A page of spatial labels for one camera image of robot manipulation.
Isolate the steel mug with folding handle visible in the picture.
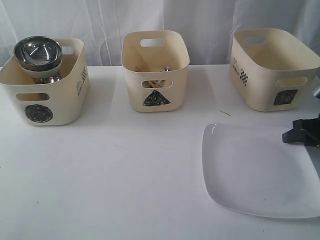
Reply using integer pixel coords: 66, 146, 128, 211
32, 76, 62, 85

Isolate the steel fork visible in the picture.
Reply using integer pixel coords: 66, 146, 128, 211
157, 66, 171, 88

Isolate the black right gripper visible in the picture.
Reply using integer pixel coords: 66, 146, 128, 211
282, 116, 320, 148

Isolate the steel bowl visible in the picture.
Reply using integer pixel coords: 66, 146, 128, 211
13, 36, 63, 72

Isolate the white ceramic bowl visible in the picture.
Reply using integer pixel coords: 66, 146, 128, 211
19, 62, 62, 79

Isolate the cream bin with circle mark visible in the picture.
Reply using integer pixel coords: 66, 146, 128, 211
0, 38, 90, 126

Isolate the cream bin with square mark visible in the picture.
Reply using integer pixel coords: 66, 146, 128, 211
229, 28, 320, 112

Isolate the white square plate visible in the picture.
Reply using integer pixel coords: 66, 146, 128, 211
202, 123, 320, 219

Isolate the white curtain backdrop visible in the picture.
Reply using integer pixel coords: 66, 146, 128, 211
0, 0, 320, 66

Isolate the cream bin with triangle mark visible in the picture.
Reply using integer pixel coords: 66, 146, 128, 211
121, 30, 190, 113

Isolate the wooden chopstick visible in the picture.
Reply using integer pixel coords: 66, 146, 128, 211
134, 66, 160, 88

